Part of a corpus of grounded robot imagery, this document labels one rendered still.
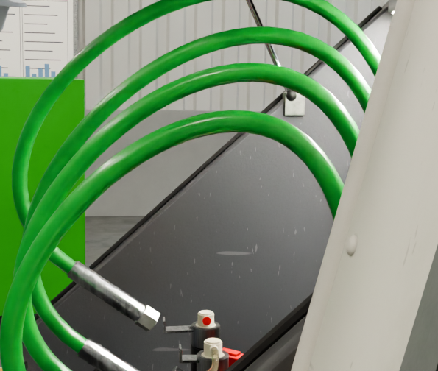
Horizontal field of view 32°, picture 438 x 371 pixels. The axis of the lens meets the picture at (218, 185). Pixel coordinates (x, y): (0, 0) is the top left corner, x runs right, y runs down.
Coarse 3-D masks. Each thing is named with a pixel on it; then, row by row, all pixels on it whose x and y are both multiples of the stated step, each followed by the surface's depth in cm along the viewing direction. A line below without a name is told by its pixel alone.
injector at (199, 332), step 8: (192, 328) 75; (200, 328) 74; (208, 328) 74; (216, 328) 74; (192, 336) 74; (200, 336) 74; (208, 336) 74; (216, 336) 74; (192, 344) 74; (200, 344) 74; (192, 352) 74; (176, 368) 75; (192, 368) 75
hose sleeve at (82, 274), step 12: (72, 276) 72; (84, 276) 72; (96, 276) 73; (84, 288) 73; (96, 288) 72; (108, 288) 73; (108, 300) 73; (120, 300) 73; (132, 300) 73; (132, 312) 73
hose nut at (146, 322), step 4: (148, 308) 74; (152, 308) 74; (144, 312) 73; (148, 312) 73; (152, 312) 74; (156, 312) 74; (144, 316) 73; (148, 316) 73; (152, 316) 73; (156, 316) 74; (140, 320) 73; (144, 320) 73; (148, 320) 73; (152, 320) 73; (156, 320) 73; (136, 324) 74; (140, 324) 73; (144, 324) 73; (148, 324) 73; (152, 324) 73; (144, 328) 74; (148, 328) 73
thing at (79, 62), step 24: (168, 0) 70; (192, 0) 70; (288, 0) 71; (312, 0) 71; (120, 24) 69; (144, 24) 70; (336, 24) 71; (96, 48) 69; (360, 48) 72; (72, 72) 70; (48, 96) 70; (24, 144) 70; (24, 168) 71; (24, 192) 71; (24, 216) 71; (72, 264) 72
